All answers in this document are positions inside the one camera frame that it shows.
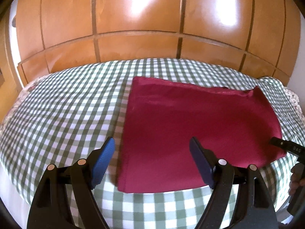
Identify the red cloth garment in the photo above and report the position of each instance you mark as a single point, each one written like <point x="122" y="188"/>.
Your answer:
<point x="162" y="117"/>

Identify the person's right hand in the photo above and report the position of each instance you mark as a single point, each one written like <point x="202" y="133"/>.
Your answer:
<point x="296" y="181"/>

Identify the floral pillow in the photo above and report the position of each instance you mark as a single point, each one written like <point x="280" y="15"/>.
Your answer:
<point x="294" y="99"/>

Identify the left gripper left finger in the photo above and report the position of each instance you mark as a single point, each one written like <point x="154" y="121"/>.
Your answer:
<point x="50" y="207"/>

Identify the green white checkered bedsheet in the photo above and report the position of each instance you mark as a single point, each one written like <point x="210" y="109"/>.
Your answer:
<point x="59" y="118"/>

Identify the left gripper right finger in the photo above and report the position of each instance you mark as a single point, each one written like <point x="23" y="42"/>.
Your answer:
<point x="242" y="187"/>

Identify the wooden wardrobe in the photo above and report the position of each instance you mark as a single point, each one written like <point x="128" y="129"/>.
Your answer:
<point x="256" y="37"/>

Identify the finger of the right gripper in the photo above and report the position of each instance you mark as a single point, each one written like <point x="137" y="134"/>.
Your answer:
<point x="288" y="146"/>

